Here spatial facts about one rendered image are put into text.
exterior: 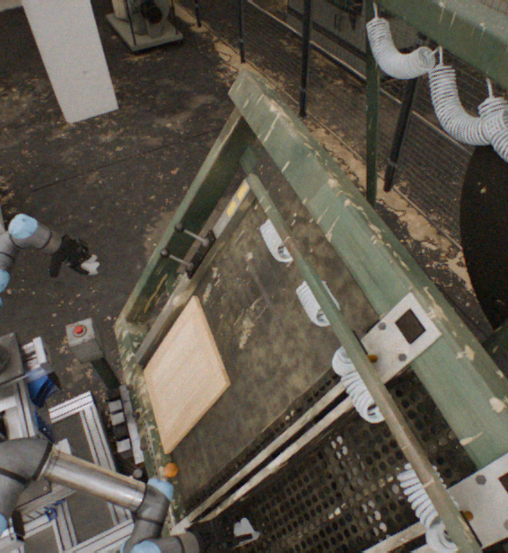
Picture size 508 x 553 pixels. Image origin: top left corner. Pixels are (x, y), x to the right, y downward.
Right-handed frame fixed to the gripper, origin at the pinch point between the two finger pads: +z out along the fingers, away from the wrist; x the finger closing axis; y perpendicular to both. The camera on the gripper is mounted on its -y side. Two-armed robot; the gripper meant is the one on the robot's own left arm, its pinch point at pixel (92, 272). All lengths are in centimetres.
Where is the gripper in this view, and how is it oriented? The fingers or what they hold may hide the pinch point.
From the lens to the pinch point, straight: 172.1
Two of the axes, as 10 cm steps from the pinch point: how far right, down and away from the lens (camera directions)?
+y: 7.8, -6.1, -1.4
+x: -4.4, -6.9, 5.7
